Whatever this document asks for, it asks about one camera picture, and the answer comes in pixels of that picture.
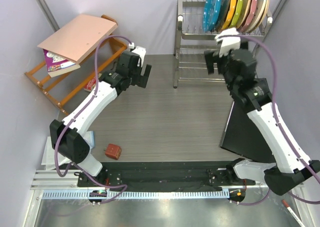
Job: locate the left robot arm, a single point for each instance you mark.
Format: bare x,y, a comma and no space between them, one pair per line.
67,136

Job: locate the metal dish rack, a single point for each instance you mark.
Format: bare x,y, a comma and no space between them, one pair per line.
190,43

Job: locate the cream floral plate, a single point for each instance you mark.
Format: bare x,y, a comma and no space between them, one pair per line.
243,14

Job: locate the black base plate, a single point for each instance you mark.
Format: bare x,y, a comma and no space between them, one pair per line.
170,176

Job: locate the white cloth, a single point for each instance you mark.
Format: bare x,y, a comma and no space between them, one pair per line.
48,160

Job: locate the green dotted plate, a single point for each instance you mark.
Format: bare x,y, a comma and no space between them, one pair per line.
236,8

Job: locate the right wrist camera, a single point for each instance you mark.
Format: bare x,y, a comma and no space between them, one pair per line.
229,40

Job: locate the dark blue-grey plate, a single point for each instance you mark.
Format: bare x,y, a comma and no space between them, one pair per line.
224,8

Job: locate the cream blue rimmed plate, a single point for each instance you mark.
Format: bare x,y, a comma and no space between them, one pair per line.
260,9

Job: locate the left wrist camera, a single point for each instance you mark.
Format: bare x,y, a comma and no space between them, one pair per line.
141,51

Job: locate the red white marker pen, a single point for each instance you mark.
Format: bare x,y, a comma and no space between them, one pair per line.
294,215

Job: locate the blue dotted plate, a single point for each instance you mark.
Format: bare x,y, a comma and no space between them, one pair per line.
211,12

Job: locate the dark blue paperback book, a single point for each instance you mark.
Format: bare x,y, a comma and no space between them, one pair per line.
261,89

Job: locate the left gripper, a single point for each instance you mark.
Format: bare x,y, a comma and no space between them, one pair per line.
141,80

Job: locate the pink dotted plate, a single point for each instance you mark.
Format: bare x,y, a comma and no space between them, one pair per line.
253,6

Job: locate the red comic book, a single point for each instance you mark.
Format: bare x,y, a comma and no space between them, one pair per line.
90,85

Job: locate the brown square block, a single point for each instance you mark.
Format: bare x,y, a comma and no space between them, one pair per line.
113,151

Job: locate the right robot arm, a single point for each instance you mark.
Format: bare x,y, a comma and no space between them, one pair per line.
292,166

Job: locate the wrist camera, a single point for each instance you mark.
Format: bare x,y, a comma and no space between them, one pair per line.
141,51
229,40

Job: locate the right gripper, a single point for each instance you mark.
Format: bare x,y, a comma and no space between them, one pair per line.
209,59

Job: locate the orange dotted plate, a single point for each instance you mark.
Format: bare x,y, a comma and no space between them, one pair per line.
230,13

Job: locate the black box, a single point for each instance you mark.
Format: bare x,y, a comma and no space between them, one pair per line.
243,138

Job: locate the purple white book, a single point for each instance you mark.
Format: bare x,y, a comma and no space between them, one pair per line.
57,65

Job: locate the wooden rack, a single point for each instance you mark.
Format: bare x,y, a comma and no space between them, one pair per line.
47,83

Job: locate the pink folder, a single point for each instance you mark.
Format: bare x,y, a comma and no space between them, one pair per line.
78,38

